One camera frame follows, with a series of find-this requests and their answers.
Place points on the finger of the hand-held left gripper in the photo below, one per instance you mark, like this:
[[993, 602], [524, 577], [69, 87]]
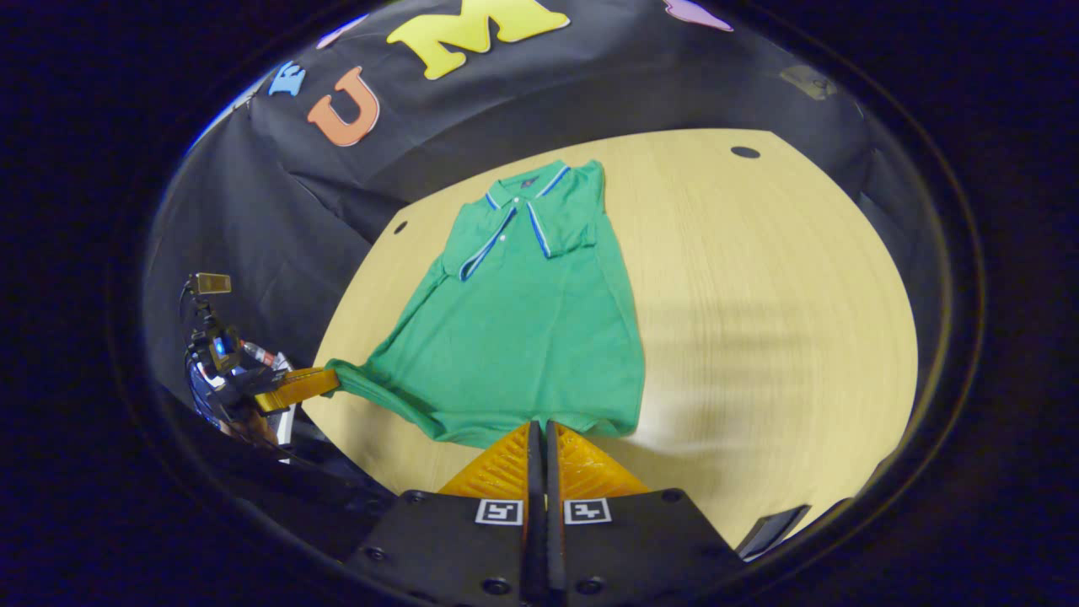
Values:
[[295, 386]]

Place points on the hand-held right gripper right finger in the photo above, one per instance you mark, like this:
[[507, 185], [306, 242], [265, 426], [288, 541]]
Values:
[[641, 548]]

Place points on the green T-shirt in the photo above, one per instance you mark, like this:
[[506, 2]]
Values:
[[523, 337]]

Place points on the black flat object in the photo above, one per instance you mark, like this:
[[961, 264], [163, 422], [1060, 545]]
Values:
[[771, 531]]

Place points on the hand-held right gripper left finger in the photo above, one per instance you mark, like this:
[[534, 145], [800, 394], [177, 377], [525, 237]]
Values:
[[447, 548]]

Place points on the black backdrop cloth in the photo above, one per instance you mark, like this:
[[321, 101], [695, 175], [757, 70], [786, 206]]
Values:
[[472, 110]]

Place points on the plastic bottle red label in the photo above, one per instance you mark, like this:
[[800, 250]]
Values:
[[260, 354]]

